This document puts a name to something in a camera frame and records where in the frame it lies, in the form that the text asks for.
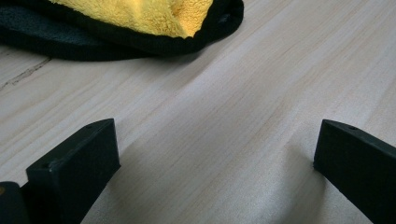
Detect yellow towel with black trim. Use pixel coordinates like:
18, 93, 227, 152
0, 0, 245, 62

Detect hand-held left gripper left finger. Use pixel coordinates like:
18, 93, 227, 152
21, 118, 121, 224

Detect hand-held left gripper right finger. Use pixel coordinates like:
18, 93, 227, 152
313, 119, 396, 224

